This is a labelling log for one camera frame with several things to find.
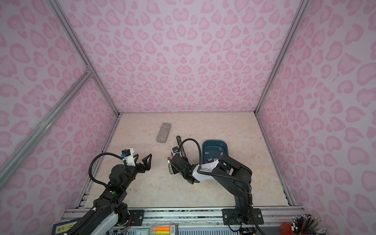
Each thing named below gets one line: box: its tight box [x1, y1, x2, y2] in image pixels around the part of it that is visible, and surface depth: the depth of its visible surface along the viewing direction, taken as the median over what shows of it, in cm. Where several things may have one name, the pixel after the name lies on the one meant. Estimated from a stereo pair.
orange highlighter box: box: [149, 224, 179, 235], surface depth 70 cm
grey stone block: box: [156, 122, 172, 144], surface depth 106 cm
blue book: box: [51, 217, 82, 235], surface depth 71 cm
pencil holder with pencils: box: [290, 212, 330, 235], surface depth 61 cm
